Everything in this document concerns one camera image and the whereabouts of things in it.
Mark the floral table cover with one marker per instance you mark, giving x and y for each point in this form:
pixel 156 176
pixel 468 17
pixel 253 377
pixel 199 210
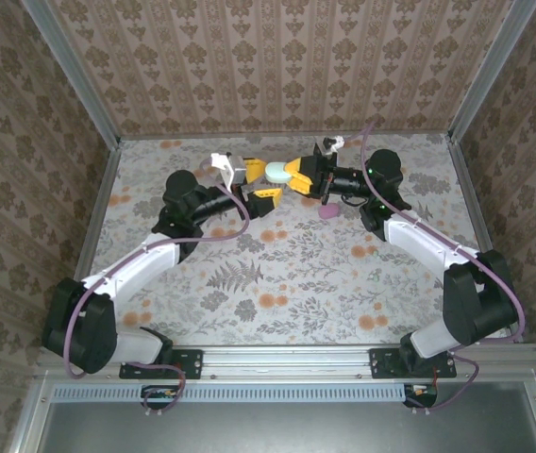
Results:
pixel 296 292

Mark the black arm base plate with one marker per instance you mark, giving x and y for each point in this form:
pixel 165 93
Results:
pixel 188 363
pixel 383 363

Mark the mint earbuds charging case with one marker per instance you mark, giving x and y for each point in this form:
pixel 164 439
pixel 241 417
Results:
pixel 277 173

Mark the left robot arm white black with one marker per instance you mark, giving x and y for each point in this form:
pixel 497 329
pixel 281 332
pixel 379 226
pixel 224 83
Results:
pixel 136 269

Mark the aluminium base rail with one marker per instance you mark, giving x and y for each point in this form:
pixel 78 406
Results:
pixel 287 361

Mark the pink earbuds charging case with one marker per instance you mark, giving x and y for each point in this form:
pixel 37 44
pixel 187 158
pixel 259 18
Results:
pixel 329 211

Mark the black electronics board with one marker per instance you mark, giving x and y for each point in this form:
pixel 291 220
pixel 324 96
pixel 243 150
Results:
pixel 421 394
pixel 159 394

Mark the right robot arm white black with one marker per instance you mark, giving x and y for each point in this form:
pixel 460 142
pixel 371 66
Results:
pixel 419 240

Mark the aluminium table edge rail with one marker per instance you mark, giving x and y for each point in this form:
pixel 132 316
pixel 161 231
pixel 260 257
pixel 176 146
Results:
pixel 98 226
pixel 475 226

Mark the grey metal sheet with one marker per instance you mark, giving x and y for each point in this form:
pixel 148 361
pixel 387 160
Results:
pixel 287 424

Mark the aluminium frame post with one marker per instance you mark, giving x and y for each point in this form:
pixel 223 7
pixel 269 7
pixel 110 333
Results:
pixel 490 71
pixel 70 71

